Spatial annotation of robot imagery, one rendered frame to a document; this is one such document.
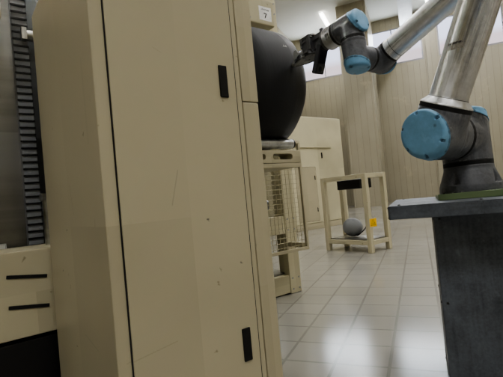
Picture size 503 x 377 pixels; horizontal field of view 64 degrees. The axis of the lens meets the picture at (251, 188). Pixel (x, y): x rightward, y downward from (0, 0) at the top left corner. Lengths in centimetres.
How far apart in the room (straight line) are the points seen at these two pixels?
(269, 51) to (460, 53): 79
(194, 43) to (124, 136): 28
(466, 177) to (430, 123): 25
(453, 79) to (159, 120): 84
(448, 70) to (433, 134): 18
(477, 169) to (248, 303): 85
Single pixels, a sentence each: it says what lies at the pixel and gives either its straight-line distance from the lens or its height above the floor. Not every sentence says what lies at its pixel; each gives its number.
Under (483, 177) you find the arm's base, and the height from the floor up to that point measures 66.
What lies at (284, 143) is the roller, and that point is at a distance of 187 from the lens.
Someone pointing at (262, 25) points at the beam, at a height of 164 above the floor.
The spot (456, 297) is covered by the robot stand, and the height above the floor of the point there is 30.
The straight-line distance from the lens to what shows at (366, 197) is 414.
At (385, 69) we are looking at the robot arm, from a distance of 168.
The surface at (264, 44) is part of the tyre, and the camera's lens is 180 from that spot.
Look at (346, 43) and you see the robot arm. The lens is 158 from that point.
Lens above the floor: 67
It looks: 1 degrees up
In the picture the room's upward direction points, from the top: 5 degrees counter-clockwise
